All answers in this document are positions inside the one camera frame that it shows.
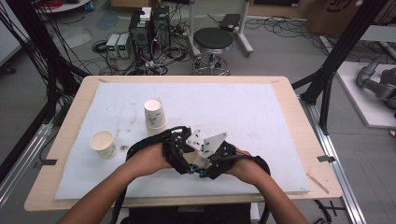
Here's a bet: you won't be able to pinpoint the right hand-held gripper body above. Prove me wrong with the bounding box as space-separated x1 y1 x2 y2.
202 132 238 179

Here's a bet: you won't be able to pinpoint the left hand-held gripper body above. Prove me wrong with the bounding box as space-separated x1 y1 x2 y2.
162 125 205 172

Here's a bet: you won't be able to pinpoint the white printed paper cup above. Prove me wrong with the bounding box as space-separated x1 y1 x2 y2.
89 130 118 161
183 148 212 171

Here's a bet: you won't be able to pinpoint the stack of paper cups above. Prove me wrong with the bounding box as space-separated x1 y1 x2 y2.
143 98 168 137

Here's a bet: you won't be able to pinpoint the person's left hand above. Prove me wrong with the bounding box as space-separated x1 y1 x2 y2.
125 143 173 179

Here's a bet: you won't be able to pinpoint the person's right hand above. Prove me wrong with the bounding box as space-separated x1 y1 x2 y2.
227 148 269 185

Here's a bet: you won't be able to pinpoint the white foam mat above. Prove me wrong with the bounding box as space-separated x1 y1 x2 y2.
54 82 311 201

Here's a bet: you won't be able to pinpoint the person's dark trousers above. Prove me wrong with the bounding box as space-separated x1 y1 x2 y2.
120 203 251 224

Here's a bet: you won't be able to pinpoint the white table leg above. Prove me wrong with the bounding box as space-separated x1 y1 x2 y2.
247 202 262 224

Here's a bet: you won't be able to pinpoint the black round stool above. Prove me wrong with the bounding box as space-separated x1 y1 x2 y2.
191 27 234 77

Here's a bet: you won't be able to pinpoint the thin wooden stick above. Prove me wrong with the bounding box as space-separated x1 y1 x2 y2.
305 173 331 195

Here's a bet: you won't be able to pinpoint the grey bench power supply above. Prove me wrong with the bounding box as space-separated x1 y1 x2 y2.
105 33 121 59
117 33 132 60

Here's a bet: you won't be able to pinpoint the black computer tower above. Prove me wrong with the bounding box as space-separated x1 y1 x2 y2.
128 8 154 62
151 5 172 49

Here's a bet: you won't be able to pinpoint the white metal stand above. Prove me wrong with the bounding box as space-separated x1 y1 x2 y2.
186 0 255 59

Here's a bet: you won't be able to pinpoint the black flat device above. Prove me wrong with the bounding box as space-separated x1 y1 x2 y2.
219 13 243 34

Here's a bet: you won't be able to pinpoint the black clamp parts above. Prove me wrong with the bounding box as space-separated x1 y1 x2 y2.
312 199 347 224

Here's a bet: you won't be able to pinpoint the small white box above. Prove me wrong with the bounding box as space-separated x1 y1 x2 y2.
139 7 153 22

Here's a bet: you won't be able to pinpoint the teal plastic sheet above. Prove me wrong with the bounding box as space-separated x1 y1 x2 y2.
95 10 121 33

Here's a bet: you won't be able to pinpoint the white base board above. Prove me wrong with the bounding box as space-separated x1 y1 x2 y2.
335 60 396 130

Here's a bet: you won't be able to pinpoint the brown cardboard box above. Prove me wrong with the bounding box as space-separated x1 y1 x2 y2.
305 0 396 39

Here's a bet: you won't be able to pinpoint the white round table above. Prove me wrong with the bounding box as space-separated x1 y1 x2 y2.
35 0 92 14

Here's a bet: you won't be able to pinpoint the grey desk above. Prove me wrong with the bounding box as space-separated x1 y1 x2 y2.
360 24 396 43

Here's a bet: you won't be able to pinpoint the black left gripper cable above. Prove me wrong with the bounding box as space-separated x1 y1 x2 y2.
109 125 176 224

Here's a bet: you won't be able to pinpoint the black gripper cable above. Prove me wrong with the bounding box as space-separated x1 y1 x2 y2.
218 153 272 224
109 125 176 224

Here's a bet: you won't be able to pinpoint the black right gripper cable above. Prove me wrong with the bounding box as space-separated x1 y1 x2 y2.
218 153 272 224

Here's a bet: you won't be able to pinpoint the tangle of black cables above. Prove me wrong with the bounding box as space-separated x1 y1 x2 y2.
91 31 194 77

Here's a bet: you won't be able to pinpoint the aluminium rail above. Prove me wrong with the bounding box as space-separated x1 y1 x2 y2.
299 95 369 224
0 122 54 209

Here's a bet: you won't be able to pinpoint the loose black floor cables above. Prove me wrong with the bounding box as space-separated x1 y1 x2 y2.
245 15 329 49

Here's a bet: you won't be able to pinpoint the black cable-hung metal frame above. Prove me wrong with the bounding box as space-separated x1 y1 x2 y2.
0 0 91 185

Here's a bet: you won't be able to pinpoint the red cable coil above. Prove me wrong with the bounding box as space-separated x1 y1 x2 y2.
41 0 65 10

